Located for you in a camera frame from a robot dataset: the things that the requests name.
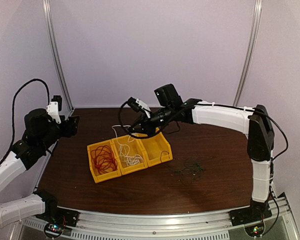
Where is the black right camera cable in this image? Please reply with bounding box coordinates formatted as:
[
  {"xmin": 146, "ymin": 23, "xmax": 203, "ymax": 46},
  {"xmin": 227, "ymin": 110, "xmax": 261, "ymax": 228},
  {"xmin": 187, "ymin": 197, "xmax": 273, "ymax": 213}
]
[{"xmin": 117, "ymin": 98, "xmax": 186, "ymax": 140}]

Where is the thin red cable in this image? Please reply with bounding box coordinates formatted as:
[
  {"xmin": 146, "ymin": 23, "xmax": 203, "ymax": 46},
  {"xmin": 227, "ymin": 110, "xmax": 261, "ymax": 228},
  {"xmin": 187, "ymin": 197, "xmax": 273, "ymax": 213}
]
[{"xmin": 89, "ymin": 144, "xmax": 118, "ymax": 175}]

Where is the yellow middle bin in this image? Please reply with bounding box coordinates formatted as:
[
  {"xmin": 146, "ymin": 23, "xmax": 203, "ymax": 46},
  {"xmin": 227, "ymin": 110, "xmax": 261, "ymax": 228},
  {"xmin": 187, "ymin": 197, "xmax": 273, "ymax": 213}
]
[{"xmin": 111, "ymin": 135, "xmax": 148, "ymax": 175}]

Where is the right controller board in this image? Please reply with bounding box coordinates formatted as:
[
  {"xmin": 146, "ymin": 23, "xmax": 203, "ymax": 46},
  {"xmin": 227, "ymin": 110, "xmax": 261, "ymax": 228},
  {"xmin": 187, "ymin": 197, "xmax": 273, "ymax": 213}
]
[{"xmin": 244, "ymin": 223, "xmax": 265, "ymax": 238}]

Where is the yellow bin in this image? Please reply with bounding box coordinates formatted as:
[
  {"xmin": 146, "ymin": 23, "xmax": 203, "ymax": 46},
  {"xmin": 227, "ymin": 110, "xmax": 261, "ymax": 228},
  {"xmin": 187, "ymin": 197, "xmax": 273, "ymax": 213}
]
[
  {"xmin": 111, "ymin": 135, "xmax": 148, "ymax": 175},
  {"xmin": 87, "ymin": 140, "xmax": 122, "ymax": 184},
  {"xmin": 140, "ymin": 133, "xmax": 173, "ymax": 167}
]

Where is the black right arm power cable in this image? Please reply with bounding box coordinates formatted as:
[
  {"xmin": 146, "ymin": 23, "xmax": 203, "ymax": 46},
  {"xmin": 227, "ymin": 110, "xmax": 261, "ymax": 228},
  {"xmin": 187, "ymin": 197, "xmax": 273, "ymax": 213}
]
[{"xmin": 259, "ymin": 113, "xmax": 290, "ymax": 237}]

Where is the aluminium corner post left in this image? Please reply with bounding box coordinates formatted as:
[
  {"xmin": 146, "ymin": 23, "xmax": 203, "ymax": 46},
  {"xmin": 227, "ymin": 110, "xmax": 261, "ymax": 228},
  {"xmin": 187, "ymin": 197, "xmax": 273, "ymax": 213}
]
[{"xmin": 42, "ymin": 0, "xmax": 74, "ymax": 112}]

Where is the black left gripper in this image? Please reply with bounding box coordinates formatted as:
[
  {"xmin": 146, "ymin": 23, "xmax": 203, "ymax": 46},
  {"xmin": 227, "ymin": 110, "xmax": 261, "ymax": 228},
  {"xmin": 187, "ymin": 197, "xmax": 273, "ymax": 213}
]
[{"xmin": 37, "ymin": 115, "xmax": 79, "ymax": 152}]

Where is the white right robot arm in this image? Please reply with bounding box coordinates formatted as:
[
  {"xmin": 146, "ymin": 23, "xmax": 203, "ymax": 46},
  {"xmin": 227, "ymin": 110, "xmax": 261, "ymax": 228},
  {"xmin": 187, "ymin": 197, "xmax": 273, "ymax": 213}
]
[{"xmin": 126, "ymin": 84, "xmax": 275, "ymax": 221}]

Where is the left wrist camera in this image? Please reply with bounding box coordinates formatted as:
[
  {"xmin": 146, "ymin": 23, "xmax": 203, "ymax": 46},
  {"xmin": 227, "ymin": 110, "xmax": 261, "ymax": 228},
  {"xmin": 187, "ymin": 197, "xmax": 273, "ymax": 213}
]
[{"xmin": 46, "ymin": 95, "xmax": 62, "ymax": 124}]

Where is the black camera cable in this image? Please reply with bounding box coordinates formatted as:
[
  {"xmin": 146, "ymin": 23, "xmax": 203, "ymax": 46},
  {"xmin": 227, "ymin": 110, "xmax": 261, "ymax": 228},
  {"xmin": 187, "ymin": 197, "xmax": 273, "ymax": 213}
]
[
  {"xmin": 117, "ymin": 98, "xmax": 186, "ymax": 140},
  {"xmin": 0, "ymin": 78, "xmax": 52, "ymax": 173}
]

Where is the yellow bin near front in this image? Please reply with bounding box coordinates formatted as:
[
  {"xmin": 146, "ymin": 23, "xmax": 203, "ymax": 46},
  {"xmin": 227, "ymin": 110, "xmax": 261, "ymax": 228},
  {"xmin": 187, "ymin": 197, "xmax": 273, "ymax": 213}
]
[{"xmin": 87, "ymin": 140, "xmax": 122, "ymax": 184}]

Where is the aluminium front rail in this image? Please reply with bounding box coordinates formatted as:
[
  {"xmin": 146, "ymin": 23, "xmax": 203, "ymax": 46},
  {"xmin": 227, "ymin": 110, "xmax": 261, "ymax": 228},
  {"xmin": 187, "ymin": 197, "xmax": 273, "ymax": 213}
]
[{"xmin": 12, "ymin": 196, "xmax": 298, "ymax": 240}]

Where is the aluminium corner post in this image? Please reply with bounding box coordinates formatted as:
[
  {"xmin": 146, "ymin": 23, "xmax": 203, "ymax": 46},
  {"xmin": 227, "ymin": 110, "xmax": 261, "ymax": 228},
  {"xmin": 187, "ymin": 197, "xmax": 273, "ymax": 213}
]
[
  {"xmin": 232, "ymin": 0, "xmax": 263, "ymax": 107},
  {"xmin": 42, "ymin": 0, "xmax": 74, "ymax": 112}
]

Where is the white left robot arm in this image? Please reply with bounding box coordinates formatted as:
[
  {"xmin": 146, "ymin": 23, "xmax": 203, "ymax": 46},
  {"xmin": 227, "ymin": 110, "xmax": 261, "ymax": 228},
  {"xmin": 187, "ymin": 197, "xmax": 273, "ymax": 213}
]
[{"xmin": 0, "ymin": 108, "xmax": 80, "ymax": 229}]

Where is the black left camera cable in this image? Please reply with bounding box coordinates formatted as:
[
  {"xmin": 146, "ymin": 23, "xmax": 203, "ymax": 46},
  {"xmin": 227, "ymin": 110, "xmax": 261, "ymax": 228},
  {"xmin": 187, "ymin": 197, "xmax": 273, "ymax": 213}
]
[{"xmin": 0, "ymin": 78, "xmax": 52, "ymax": 173}]

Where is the controller board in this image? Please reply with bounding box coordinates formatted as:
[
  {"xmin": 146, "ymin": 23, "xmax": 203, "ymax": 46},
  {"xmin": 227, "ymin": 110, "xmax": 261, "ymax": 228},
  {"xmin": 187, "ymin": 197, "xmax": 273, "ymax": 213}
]
[
  {"xmin": 43, "ymin": 223, "xmax": 65, "ymax": 239},
  {"xmin": 244, "ymin": 223, "xmax": 265, "ymax": 238}
]

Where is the yellow far bin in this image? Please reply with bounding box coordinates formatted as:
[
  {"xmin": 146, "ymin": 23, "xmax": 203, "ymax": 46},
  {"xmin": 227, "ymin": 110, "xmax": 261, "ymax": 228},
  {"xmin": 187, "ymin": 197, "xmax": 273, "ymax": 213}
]
[{"xmin": 140, "ymin": 133, "xmax": 173, "ymax": 167}]

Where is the left controller board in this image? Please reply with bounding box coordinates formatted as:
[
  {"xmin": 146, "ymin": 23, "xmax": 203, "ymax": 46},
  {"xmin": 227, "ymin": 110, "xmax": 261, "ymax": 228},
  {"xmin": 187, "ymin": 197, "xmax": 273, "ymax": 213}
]
[{"xmin": 43, "ymin": 223, "xmax": 65, "ymax": 239}]

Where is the aluminium corner post right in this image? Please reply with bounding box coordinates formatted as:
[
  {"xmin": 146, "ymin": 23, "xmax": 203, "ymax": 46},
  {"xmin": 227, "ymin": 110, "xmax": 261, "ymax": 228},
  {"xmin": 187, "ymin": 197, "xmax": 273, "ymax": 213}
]
[{"xmin": 232, "ymin": 0, "xmax": 263, "ymax": 107}]

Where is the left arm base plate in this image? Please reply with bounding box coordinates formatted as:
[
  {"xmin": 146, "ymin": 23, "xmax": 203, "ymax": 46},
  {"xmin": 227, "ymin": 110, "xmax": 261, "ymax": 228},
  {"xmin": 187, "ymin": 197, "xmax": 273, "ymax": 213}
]
[{"xmin": 35, "ymin": 207, "xmax": 80, "ymax": 227}]

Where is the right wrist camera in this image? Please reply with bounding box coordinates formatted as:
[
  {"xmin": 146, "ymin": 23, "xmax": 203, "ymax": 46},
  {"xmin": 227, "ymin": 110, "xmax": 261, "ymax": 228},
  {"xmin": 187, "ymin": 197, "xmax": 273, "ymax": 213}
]
[{"xmin": 127, "ymin": 97, "xmax": 152, "ymax": 119}]

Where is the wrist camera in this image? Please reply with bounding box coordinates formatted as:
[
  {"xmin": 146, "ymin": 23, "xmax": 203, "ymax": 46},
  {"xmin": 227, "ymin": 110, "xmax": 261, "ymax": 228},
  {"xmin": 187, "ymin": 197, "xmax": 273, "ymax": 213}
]
[
  {"xmin": 46, "ymin": 95, "xmax": 62, "ymax": 124},
  {"xmin": 127, "ymin": 97, "xmax": 152, "ymax": 119}
]

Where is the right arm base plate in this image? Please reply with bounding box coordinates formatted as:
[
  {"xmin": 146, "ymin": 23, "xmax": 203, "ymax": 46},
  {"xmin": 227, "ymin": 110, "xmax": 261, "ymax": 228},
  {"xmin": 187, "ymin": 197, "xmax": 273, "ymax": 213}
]
[{"xmin": 229, "ymin": 206, "xmax": 272, "ymax": 226}]

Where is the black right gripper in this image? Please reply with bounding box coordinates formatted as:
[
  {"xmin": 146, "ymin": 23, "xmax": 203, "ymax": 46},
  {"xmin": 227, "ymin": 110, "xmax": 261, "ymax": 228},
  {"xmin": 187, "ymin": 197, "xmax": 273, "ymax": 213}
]
[{"xmin": 128, "ymin": 104, "xmax": 174, "ymax": 136}]

